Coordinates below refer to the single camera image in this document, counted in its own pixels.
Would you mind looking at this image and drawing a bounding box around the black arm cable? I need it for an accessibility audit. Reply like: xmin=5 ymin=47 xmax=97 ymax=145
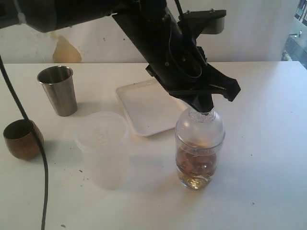
xmin=0 ymin=55 xmax=49 ymax=230

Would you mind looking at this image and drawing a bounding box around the clear plastic shaker lid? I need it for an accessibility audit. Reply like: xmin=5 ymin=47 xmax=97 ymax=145
xmin=175 ymin=108 xmax=225 ymax=150

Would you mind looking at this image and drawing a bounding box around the white rectangular tray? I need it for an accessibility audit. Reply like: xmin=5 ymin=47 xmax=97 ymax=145
xmin=116 ymin=79 xmax=187 ymax=137

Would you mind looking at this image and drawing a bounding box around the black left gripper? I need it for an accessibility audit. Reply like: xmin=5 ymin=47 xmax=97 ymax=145
xmin=158 ymin=64 xmax=241 ymax=113

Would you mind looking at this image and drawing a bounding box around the stainless steel cup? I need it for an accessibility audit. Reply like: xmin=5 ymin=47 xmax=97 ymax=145
xmin=37 ymin=65 xmax=77 ymax=116

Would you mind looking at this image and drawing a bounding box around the clear graduated shaker cup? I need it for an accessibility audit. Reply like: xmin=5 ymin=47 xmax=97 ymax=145
xmin=176 ymin=139 xmax=223 ymax=190

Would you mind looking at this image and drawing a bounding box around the brown wooden cup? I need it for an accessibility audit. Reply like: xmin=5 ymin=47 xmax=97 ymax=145
xmin=3 ymin=119 xmax=44 ymax=161

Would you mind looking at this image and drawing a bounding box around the frosted plastic deli container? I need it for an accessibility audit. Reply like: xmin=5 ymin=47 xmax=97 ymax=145
xmin=75 ymin=112 xmax=130 ymax=190

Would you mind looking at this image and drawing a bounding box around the gold coin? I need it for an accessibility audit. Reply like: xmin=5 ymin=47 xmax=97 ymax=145
xmin=187 ymin=178 xmax=208 ymax=190

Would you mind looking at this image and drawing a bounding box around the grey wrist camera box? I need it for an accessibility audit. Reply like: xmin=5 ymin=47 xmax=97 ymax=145
xmin=183 ymin=9 xmax=226 ymax=38

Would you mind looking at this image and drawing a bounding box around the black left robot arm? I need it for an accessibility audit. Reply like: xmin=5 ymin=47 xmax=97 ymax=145
xmin=0 ymin=0 xmax=240 ymax=113

